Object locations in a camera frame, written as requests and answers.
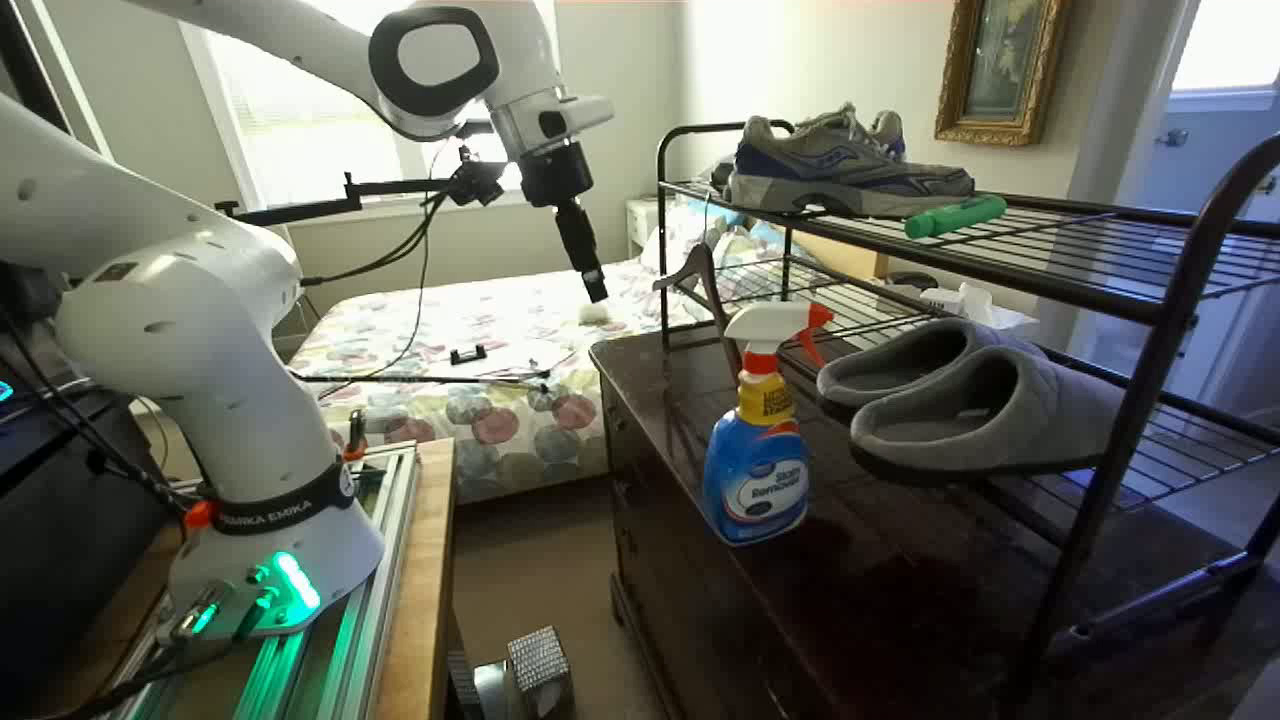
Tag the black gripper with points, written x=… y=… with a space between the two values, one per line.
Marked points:
x=562 y=179

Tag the grey house slipper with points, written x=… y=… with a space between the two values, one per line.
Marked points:
x=985 y=407
x=902 y=361

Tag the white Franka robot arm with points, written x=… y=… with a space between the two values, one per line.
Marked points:
x=203 y=334

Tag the small white item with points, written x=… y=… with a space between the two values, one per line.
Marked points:
x=594 y=316

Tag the brown wooden clothes hanger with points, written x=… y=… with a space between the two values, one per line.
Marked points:
x=697 y=272

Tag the bed with floral cover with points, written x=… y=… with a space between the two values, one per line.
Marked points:
x=493 y=347

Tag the small black clip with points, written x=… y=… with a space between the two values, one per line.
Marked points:
x=469 y=352

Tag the thin black rod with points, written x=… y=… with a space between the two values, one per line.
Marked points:
x=427 y=376

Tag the blue cleaner spray bottle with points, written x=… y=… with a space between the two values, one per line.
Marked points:
x=757 y=480

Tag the bright window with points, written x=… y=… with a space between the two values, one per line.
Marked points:
x=320 y=121

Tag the light wooden robot table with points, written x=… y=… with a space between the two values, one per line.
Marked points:
x=421 y=601

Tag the small white crumpled object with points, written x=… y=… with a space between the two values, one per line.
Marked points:
x=983 y=309

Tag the small grey box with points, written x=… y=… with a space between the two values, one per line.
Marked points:
x=543 y=665

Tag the gold framed picture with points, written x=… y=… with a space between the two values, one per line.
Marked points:
x=1003 y=60

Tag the black metal shoe rack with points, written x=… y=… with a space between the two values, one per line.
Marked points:
x=1135 y=413

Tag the black equipment case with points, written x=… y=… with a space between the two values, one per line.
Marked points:
x=67 y=534

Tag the white panel door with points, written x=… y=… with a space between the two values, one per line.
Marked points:
x=1212 y=161

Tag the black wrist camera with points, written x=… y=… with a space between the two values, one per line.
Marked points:
x=478 y=183

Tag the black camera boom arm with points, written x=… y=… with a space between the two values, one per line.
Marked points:
x=335 y=201

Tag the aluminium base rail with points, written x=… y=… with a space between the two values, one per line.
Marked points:
x=344 y=627

